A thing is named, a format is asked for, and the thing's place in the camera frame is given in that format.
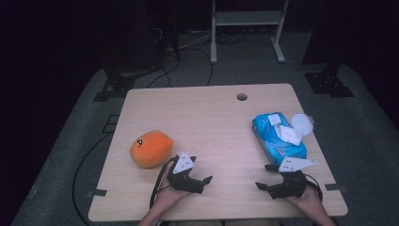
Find black stand with long feet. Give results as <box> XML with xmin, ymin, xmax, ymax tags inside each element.
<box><xmin>92</xmin><ymin>46</ymin><xmax>165</xmax><ymax>103</ymax></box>

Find long black floor cable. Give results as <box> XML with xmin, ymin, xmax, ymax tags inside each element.
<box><xmin>72</xmin><ymin>133</ymin><xmax>111</xmax><ymax>226</ymax></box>

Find person's right hand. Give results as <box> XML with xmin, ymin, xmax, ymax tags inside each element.
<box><xmin>286</xmin><ymin>186</ymin><xmax>322</xmax><ymax>212</ymax></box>

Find white floor cables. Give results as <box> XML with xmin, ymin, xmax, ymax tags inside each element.
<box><xmin>179</xmin><ymin>29</ymin><xmax>215</xmax><ymax>51</ymax></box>

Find tangled black floor cables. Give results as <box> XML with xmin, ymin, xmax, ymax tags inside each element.
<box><xmin>215</xmin><ymin>30</ymin><xmax>247</xmax><ymax>45</ymax></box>

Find white wet wipe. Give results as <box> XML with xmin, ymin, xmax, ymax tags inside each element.
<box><xmin>274</xmin><ymin>124</ymin><xmax>304</xmax><ymax>147</ymax></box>

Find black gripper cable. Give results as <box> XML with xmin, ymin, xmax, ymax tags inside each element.
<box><xmin>149</xmin><ymin>156</ymin><xmax>177</xmax><ymax>209</ymax></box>
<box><xmin>303</xmin><ymin>173</ymin><xmax>324</xmax><ymax>202</ymax></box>

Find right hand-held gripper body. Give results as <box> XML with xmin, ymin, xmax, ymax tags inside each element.
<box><xmin>268</xmin><ymin>156</ymin><xmax>317</xmax><ymax>200</ymax></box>

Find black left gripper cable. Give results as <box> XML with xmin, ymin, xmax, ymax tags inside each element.
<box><xmin>149</xmin><ymin>156</ymin><xmax>177</xmax><ymax>209</ymax></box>

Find orange plush toy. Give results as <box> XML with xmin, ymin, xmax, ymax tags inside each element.
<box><xmin>129</xmin><ymin>130</ymin><xmax>174</xmax><ymax>170</ymax></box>

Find dark floor tape outline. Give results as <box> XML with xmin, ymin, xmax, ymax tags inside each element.
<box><xmin>101</xmin><ymin>114</ymin><xmax>120</xmax><ymax>135</ymax></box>

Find black stand with flat base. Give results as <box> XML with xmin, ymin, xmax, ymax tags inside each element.
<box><xmin>303</xmin><ymin>61</ymin><xmax>356</xmax><ymax>99</ymax></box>

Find blue wet wipe packet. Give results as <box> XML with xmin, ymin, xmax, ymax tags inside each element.
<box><xmin>252</xmin><ymin>112</ymin><xmax>315</xmax><ymax>168</ymax></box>

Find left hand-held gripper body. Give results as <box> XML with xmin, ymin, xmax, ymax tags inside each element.
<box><xmin>166</xmin><ymin>152</ymin><xmax>205</xmax><ymax>194</ymax></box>

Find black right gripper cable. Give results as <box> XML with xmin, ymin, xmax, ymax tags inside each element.
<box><xmin>303</xmin><ymin>173</ymin><xmax>324</xmax><ymax>202</ymax></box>

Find grey tape strip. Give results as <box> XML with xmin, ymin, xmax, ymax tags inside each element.
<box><xmin>324</xmin><ymin>183</ymin><xmax>348</xmax><ymax>193</ymax></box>
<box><xmin>87</xmin><ymin>188</ymin><xmax>108</xmax><ymax>199</ymax></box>

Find white metal stand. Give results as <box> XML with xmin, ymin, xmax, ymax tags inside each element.
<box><xmin>210</xmin><ymin>0</ymin><xmax>291</xmax><ymax>65</ymax></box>

